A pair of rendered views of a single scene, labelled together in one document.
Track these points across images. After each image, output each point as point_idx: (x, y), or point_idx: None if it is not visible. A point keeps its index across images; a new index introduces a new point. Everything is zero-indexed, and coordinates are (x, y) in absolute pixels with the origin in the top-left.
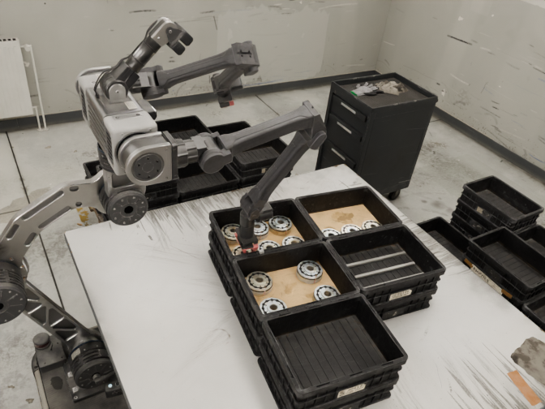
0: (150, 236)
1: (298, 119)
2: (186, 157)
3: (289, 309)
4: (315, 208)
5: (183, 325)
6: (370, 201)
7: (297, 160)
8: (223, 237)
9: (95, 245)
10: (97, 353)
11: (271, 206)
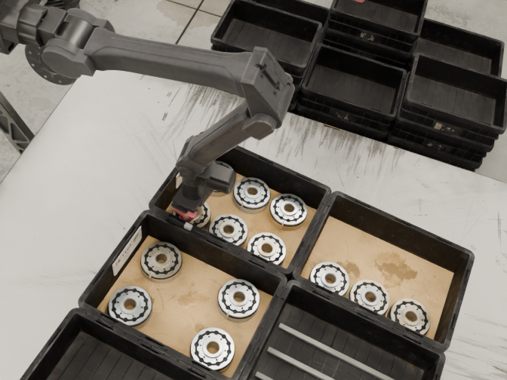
0: (166, 114)
1: (217, 72)
2: (14, 31)
3: (117, 323)
4: (366, 225)
5: (72, 240)
6: (457, 278)
7: (243, 136)
8: (173, 173)
9: (105, 86)
10: None
11: (292, 179)
